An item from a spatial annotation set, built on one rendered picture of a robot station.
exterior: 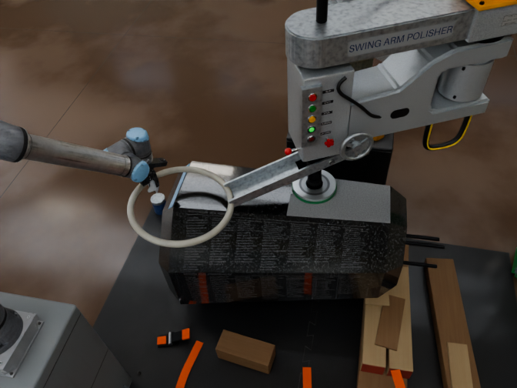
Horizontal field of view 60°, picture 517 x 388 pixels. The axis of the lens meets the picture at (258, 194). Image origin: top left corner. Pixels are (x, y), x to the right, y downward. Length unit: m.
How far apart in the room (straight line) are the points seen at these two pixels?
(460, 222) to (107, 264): 2.37
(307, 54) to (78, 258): 2.21
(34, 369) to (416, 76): 1.82
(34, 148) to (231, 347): 1.48
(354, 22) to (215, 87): 2.79
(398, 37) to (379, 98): 0.27
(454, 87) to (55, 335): 1.90
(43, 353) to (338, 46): 1.56
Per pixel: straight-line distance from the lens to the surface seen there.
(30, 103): 4.83
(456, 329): 2.77
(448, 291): 2.87
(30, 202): 3.81
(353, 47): 1.68
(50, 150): 1.67
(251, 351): 2.54
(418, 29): 1.78
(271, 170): 2.15
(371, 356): 2.47
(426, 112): 2.07
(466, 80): 2.10
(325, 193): 2.20
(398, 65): 1.99
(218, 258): 2.23
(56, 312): 2.05
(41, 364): 1.97
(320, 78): 1.70
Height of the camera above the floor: 2.47
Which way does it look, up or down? 48 degrees down
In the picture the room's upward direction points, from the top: 5 degrees counter-clockwise
